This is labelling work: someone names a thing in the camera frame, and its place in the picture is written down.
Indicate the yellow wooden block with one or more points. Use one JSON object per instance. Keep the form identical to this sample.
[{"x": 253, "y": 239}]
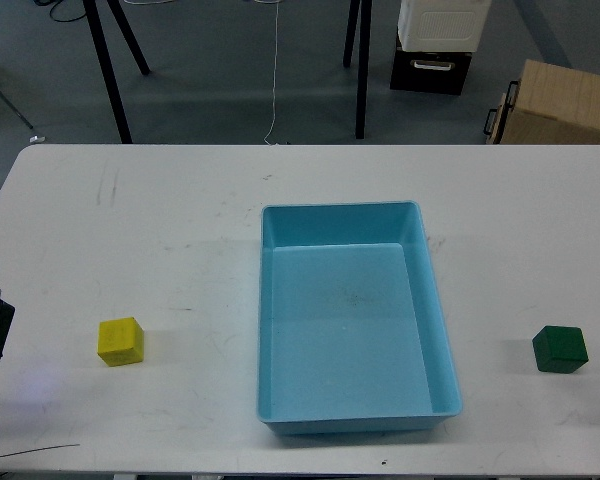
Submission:
[{"x": 120, "y": 342}]

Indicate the green wooden block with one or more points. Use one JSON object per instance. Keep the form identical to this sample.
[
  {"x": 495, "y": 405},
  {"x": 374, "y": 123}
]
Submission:
[{"x": 559, "y": 349}]

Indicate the white appliance box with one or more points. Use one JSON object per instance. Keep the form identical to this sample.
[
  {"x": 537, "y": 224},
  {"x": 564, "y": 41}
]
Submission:
[{"x": 442, "y": 26}]

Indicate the grey metal stand leg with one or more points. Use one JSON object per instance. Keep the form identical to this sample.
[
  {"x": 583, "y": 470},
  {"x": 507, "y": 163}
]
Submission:
[{"x": 5, "y": 100}]

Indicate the light blue plastic bin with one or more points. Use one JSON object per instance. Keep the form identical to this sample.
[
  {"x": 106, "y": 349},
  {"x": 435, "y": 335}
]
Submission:
[{"x": 352, "y": 335}]

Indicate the black drawer cabinet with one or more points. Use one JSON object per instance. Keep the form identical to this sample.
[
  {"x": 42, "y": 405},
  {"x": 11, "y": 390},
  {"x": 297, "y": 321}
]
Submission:
[{"x": 429, "y": 72}]

